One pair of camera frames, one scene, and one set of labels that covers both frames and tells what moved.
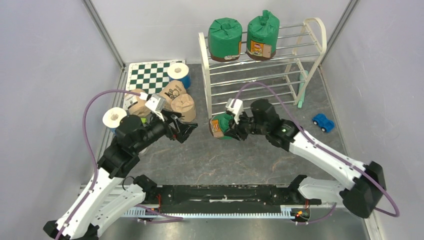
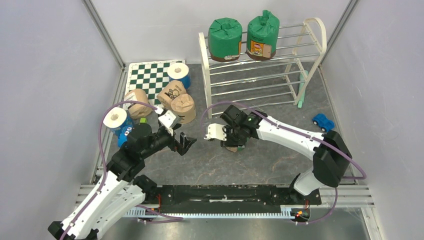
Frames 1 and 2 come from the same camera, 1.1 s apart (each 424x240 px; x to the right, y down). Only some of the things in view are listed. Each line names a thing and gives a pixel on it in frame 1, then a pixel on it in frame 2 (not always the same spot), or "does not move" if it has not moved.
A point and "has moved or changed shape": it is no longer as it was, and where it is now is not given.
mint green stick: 302,79 does not move
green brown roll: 219,124 has moved or changed shape
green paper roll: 262,35 does not move
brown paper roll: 184,104 does not move
